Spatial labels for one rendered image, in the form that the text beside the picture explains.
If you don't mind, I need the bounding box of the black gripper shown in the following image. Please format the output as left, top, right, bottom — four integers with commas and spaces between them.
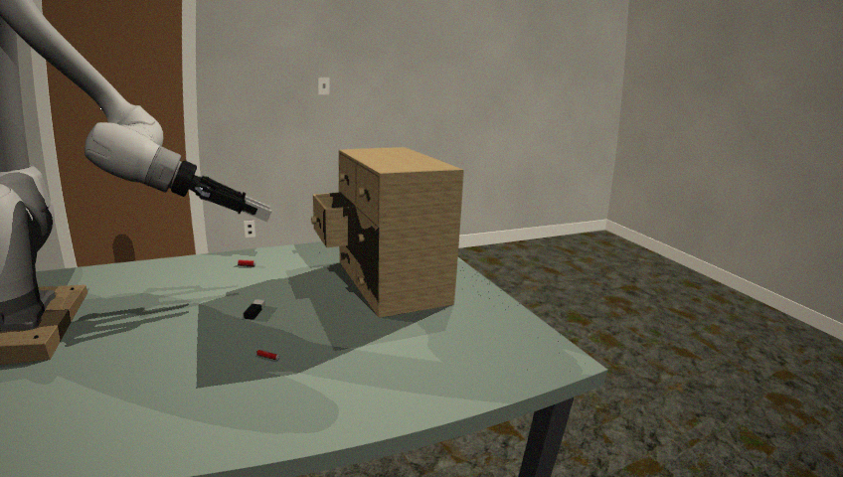
171, 160, 272, 222

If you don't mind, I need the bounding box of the black and white eraser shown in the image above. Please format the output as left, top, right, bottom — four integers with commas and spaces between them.
244, 299, 265, 320

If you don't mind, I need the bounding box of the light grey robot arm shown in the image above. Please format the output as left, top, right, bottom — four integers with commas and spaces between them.
0, 0, 182, 331

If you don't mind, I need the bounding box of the small wooden chest of drawers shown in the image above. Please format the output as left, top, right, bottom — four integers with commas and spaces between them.
339, 147, 463, 318

